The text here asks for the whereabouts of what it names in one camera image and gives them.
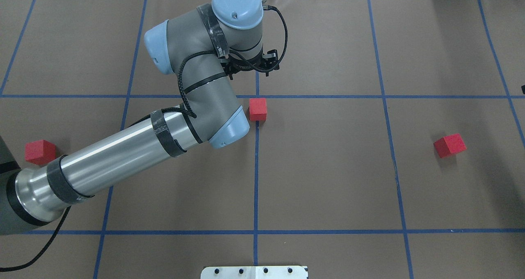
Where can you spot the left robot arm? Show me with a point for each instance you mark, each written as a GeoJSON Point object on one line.
{"type": "Point", "coordinates": [203, 48]}

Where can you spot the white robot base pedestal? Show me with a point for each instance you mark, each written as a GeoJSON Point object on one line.
{"type": "Point", "coordinates": [255, 272]}

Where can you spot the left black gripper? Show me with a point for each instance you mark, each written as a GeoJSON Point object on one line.
{"type": "Point", "coordinates": [243, 67]}

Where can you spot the red foam block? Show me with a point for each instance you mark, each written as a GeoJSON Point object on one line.
{"type": "Point", "coordinates": [40, 152]}
{"type": "Point", "coordinates": [450, 145]}
{"type": "Point", "coordinates": [258, 109]}

